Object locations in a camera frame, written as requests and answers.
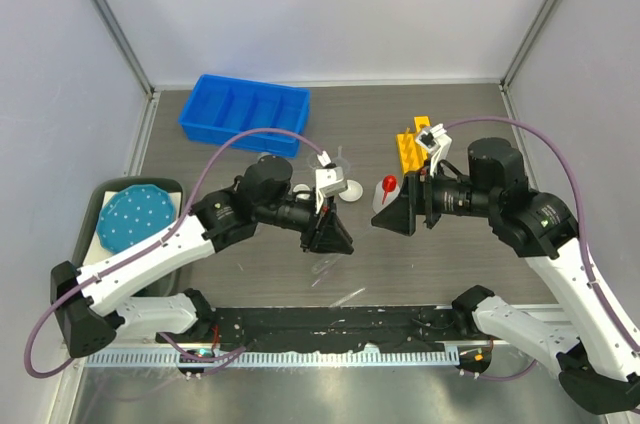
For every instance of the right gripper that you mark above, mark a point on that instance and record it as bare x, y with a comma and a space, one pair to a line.
418, 198

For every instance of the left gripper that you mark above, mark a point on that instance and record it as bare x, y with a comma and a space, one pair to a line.
336, 239

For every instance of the clear glass test tube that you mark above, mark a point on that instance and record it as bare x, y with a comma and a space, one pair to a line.
324, 264

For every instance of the clear glass rod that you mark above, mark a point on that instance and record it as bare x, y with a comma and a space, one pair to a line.
347, 298

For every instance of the yellow test tube rack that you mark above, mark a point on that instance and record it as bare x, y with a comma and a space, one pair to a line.
411, 155

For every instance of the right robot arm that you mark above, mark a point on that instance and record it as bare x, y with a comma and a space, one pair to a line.
596, 368

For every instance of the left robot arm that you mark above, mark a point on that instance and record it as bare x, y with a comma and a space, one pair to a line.
101, 301

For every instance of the white evaporating dish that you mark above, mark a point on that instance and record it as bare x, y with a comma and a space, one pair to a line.
353, 192

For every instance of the small white crucible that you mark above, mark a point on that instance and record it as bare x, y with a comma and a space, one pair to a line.
302, 190

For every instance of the clear plastic funnel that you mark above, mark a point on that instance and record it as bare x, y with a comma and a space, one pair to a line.
341, 161

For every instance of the blue compartment bin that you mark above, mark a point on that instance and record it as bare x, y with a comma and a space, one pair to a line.
219, 108

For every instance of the teal dotted plate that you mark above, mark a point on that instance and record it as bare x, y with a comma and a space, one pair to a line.
132, 215

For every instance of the dark grey tray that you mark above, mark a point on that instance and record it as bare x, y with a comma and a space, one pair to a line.
88, 248

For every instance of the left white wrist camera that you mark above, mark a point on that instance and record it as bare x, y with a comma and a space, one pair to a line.
329, 181

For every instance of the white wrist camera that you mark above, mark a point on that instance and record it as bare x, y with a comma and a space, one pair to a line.
329, 181
436, 142

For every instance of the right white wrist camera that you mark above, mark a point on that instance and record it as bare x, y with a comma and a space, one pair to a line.
436, 142

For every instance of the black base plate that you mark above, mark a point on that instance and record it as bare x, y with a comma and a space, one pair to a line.
333, 329

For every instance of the white slotted cable duct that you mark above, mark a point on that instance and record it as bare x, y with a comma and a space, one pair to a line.
370, 356

